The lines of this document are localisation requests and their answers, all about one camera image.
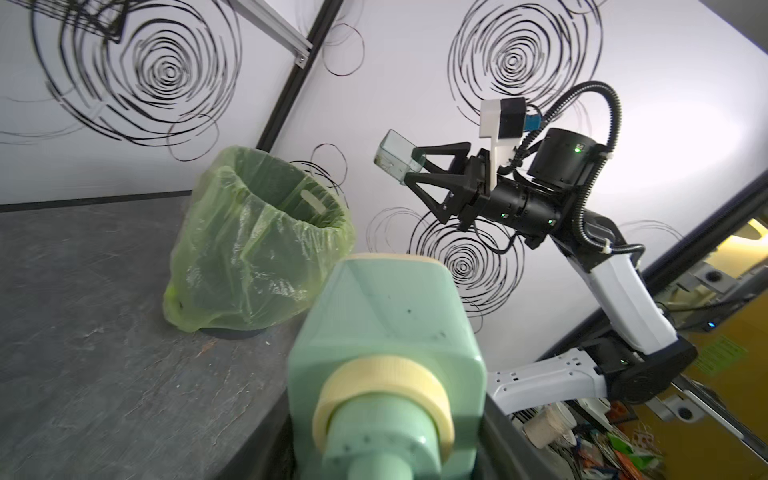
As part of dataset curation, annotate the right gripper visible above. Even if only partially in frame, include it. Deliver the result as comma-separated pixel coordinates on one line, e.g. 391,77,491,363
404,142,516,231

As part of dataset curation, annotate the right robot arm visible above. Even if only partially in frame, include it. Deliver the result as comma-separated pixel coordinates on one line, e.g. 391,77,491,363
400,80,697,414

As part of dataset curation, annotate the bin with green bag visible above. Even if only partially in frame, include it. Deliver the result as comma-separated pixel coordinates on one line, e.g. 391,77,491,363
163,146,356,333

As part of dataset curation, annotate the black wire basket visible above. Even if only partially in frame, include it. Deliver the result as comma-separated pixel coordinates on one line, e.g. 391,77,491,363
14,0,136,41

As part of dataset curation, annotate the yellow green pencil sharpener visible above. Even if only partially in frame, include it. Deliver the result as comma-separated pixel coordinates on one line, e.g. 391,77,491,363
287,254,487,479

